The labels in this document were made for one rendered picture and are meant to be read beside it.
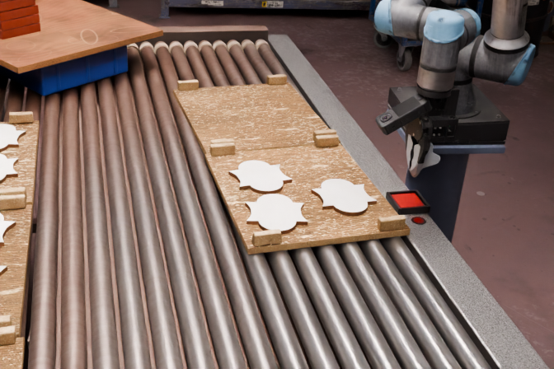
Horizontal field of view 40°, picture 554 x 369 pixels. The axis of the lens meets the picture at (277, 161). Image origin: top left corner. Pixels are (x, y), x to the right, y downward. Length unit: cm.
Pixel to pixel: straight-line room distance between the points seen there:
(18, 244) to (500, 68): 127
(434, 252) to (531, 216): 214
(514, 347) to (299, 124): 89
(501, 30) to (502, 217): 172
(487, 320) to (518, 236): 210
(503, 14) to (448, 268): 75
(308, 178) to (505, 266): 168
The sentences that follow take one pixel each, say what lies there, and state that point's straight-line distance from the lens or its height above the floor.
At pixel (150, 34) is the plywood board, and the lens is 233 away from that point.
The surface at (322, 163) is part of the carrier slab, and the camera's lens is 181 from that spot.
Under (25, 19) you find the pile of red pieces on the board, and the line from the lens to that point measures 233.
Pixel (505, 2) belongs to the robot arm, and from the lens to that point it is 200.
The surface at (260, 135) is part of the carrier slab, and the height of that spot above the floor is 94.
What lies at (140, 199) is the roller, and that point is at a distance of 167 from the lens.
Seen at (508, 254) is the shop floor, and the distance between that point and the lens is 337.
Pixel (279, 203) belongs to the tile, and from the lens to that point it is 162.
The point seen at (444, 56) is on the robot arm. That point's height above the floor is 128.
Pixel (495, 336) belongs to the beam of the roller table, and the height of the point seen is 91.
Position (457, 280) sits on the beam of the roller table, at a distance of 151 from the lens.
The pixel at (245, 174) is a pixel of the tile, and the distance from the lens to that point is 172.
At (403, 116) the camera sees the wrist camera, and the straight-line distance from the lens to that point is 158.
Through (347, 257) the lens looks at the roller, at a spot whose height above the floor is 91.
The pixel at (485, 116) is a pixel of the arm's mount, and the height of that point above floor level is 94.
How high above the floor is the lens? 177
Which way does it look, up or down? 27 degrees down
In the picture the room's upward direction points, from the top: 4 degrees clockwise
